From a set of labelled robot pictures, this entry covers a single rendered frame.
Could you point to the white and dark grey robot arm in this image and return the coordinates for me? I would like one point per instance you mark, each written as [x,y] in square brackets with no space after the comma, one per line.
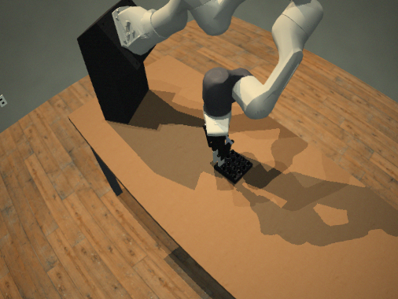
[221,87]

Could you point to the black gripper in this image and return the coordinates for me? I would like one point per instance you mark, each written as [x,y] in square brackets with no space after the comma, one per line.
[220,148]

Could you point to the black knob panel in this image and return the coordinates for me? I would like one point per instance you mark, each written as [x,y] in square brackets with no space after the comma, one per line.
[228,168]

